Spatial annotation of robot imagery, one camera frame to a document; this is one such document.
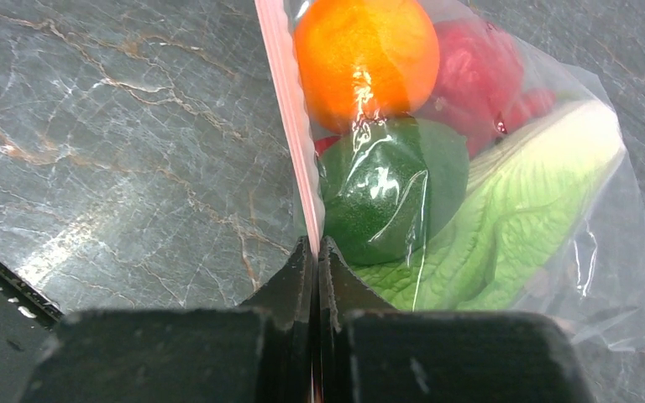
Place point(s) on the fake green avocado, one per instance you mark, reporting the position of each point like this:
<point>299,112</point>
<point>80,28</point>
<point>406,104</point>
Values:
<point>388,188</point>

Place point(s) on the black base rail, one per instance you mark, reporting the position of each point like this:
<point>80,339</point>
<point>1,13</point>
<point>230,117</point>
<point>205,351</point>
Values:
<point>26,322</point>

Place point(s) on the fake orange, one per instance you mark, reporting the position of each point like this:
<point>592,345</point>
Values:
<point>365,60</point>

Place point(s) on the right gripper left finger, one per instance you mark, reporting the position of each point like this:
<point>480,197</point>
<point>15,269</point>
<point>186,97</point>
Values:
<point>258,351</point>

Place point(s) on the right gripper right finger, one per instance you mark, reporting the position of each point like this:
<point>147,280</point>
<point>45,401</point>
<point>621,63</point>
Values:
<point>371,352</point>

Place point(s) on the clear zip top bag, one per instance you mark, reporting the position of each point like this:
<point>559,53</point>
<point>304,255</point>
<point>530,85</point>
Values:
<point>594,284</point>

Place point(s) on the fake red pepper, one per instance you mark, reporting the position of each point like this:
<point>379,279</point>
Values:
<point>479,87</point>

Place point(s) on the fake napa cabbage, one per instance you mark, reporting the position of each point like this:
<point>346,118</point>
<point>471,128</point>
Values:
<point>523,198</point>

